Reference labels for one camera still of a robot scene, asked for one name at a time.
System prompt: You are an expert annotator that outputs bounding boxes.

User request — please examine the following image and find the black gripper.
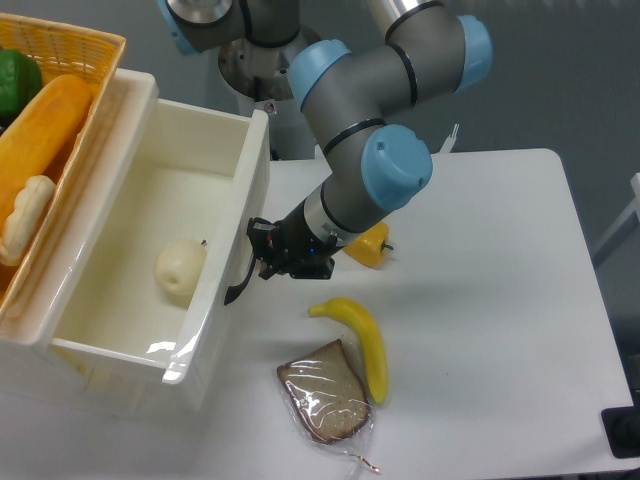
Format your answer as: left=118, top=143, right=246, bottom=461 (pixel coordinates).
left=247, top=213, right=336, bottom=280

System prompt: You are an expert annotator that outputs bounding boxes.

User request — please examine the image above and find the black top drawer handle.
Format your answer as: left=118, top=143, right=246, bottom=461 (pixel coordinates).
left=223, top=217, right=260, bottom=306

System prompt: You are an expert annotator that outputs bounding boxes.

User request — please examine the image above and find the white top drawer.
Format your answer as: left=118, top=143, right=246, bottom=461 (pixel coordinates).
left=51, top=100, right=270, bottom=415

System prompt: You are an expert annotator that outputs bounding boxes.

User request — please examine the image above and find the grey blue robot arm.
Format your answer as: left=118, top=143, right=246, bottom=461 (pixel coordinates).
left=247, top=1, right=493, bottom=279

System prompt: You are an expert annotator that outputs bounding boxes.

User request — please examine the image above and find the white drawer cabinet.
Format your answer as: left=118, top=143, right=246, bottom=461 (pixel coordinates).
left=0, top=68, right=201, bottom=421

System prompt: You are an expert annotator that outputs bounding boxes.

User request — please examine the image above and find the white pear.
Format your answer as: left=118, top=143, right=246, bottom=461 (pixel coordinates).
left=154, top=238, right=207, bottom=310

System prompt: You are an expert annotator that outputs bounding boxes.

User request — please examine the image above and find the yellow banana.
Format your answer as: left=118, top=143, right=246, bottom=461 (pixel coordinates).
left=308, top=297, right=389, bottom=404

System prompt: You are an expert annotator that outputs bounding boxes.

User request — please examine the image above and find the yellow bell pepper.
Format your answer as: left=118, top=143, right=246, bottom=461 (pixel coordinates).
left=342, top=221, right=394, bottom=268

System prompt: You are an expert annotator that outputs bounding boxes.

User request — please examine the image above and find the wrapped brown bread slice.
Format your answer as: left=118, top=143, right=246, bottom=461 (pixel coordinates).
left=276, top=339, right=381, bottom=479

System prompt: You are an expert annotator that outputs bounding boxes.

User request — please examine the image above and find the cream white pastry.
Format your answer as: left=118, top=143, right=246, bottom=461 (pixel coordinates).
left=1, top=175, right=56, bottom=266

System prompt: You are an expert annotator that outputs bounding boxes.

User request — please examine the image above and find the orange baguette loaf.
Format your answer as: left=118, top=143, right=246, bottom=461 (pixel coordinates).
left=1, top=74, right=93, bottom=220

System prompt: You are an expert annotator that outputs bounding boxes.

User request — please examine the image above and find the yellow wicker basket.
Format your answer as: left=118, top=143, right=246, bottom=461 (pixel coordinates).
left=1, top=13, right=126, bottom=314

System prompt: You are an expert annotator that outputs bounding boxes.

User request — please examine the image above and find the green bell pepper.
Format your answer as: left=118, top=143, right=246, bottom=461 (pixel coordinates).
left=1, top=49, right=43, bottom=121

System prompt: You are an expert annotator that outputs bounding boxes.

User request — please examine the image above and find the black device at edge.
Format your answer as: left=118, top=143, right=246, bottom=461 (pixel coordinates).
left=601, top=406, right=639, bottom=459

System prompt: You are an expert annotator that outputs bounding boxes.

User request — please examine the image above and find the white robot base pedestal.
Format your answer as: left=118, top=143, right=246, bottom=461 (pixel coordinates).
left=218, top=24, right=331, bottom=162

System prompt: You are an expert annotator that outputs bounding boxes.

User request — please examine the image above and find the white frame at right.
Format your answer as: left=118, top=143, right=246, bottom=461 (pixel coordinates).
left=591, top=173, right=639, bottom=268

